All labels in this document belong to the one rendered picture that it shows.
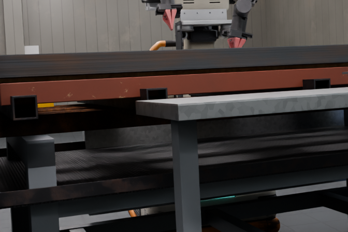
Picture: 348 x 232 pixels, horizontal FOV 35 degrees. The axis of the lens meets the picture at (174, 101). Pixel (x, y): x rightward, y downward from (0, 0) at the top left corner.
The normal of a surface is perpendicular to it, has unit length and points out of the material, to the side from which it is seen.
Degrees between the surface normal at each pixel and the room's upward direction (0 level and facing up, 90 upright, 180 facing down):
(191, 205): 90
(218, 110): 90
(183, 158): 90
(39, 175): 90
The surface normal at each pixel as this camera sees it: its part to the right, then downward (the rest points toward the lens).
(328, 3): -0.97, 0.06
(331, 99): 0.36, 0.02
